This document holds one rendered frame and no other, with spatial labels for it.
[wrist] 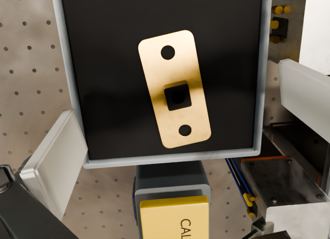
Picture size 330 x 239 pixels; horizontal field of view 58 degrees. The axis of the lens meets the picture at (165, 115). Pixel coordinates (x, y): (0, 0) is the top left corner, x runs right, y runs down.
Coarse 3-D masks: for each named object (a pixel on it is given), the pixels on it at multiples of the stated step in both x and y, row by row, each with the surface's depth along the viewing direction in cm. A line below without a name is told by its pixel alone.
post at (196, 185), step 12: (144, 168) 30; (156, 168) 30; (168, 168) 30; (180, 168) 30; (192, 168) 30; (144, 180) 28; (156, 180) 28; (168, 180) 28; (180, 180) 28; (192, 180) 28; (204, 180) 28; (144, 192) 27; (156, 192) 27; (168, 192) 27; (180, 192) 27; (192, 192) 27; (204, 192) 28
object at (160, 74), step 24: (144, 48) 20; (192, 48) 20; (144, 72) 21; (168, 72) 21; (192, 72) 21; (168, 96) 20; (192, 96) 22; (168, 120) 22; (192, 120) 22; (168, 144) 23
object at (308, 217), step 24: (264, 144) 55; (240, 168) 54; (264, 168) 47; (288, 168) 47; (240, 192) 49; (264, 192) 41; (288, 192) 41; (312, 192) 41; (264, 216) 40; (288, 216) 39; (312, 216) 40
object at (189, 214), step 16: (144, 208) 25; (160, 208) 25; (176, 208) 26; (192, 208) 26; (208, 208) 26; (144, 224) 26; (160, 224) 26; (176, 224) 26; (192, 224) 26; (208, 224) 26
